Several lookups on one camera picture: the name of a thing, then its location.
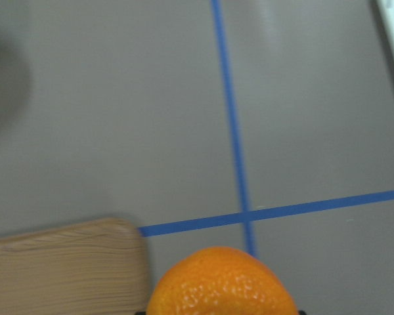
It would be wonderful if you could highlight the wooden cutting board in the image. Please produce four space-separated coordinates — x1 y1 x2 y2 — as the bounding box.
0 218 150 314

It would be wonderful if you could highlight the orange fruit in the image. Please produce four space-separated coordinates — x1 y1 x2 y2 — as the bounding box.
146 247 298 314

